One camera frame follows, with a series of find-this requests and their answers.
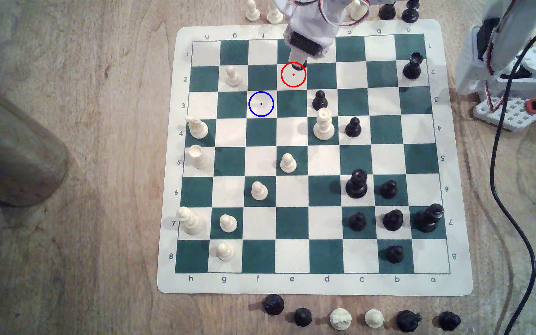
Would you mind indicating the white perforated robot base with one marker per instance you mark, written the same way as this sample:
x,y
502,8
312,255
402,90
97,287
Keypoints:
x,y
505,114

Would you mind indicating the black bishop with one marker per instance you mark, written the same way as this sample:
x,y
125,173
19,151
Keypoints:
x,y
387,11

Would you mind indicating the white pawn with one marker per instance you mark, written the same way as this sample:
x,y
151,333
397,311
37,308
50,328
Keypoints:
x,y
288,164
233,78
228,224
259,191
374,318
224,252
252,11

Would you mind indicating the grey metal cylinder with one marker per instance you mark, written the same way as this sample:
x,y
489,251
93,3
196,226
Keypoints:
x,y
12,153

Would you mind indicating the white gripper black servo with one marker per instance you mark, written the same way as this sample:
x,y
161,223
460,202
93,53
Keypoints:
x,y
303,43

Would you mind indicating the white queen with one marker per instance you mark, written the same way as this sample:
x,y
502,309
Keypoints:
x,y
324,125

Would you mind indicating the black knight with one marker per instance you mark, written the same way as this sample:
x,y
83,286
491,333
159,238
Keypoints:
x,y
407,321

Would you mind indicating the black queen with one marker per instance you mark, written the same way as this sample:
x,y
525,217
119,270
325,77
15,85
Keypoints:
x,y
357,185

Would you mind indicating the white rook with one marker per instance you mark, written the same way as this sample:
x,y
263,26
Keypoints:
x,y
199,158
355,13

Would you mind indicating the black pawn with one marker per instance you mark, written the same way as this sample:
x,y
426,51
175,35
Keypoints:
x,y
303,317
449,320
353,128
389,190
394,254
357,222
392,220
298,67
319,101
273,305

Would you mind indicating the black king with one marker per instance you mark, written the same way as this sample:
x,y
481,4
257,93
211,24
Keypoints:
x,y
428,218

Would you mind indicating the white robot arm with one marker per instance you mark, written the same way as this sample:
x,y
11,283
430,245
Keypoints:
x,y
514,42

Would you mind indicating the green white chess mat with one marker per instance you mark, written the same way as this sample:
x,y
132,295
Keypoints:
x,y
291,223

